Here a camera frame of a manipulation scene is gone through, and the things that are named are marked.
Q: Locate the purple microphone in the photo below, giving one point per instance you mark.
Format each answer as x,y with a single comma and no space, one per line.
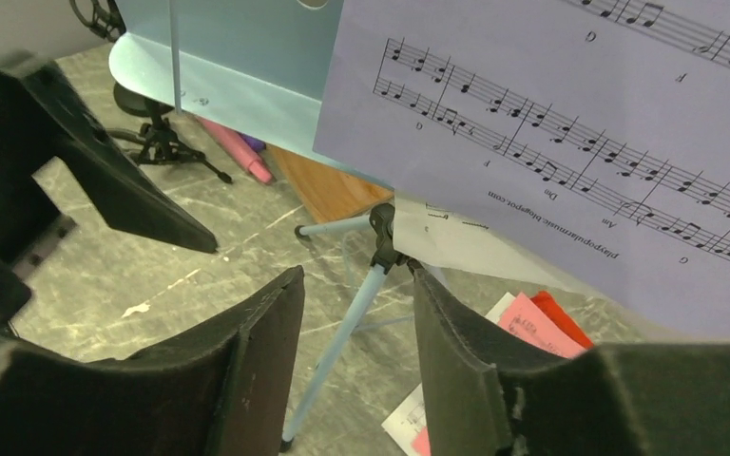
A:
254,143

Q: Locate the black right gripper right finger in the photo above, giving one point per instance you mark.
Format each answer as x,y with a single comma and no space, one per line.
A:
616,398

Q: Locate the red sheet music papers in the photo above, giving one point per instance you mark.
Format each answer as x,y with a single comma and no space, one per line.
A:
546,303

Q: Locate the wooden board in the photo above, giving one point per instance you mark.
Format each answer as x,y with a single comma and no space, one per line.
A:
327,193

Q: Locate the pink sheet music page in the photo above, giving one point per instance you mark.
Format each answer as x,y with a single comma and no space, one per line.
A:
535,327

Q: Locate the black tripod mic stand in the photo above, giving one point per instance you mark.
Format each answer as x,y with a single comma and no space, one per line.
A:
161,145

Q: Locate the black round-base mic stand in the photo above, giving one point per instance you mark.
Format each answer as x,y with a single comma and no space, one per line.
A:
138,105

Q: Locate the white sheet music page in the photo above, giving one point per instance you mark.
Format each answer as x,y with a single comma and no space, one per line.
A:
443,239

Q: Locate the light blue music stand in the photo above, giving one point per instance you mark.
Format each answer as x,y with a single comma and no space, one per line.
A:
256,66

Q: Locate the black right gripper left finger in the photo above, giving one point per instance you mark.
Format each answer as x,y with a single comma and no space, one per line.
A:
218,388

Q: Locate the pink microphone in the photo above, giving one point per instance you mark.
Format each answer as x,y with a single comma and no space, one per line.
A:
239,150

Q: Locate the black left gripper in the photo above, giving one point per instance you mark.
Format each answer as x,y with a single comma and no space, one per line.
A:
43,117

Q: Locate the lavender sheet music page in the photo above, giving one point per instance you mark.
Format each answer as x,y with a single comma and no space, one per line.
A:
596,134

